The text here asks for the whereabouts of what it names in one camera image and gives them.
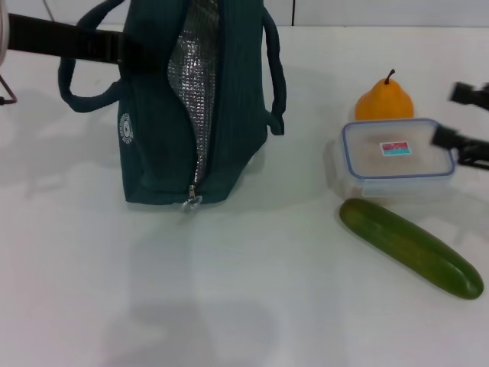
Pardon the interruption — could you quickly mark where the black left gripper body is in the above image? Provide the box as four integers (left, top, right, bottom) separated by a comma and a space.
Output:
7, 13, 82, 61

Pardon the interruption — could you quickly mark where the orange yellow pear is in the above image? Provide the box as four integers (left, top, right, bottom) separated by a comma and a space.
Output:
354, 68, 416, 122

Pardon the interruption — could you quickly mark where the dark teal insulated lunch bag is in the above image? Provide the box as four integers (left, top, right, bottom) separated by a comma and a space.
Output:
57, 0, 287, 210

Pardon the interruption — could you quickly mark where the green cucumber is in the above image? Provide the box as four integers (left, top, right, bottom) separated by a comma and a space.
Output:
338, 197, 485, 301

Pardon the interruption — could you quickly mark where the left arm cable with plug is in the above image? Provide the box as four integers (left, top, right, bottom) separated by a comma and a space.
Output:
0, 74, 18, 106

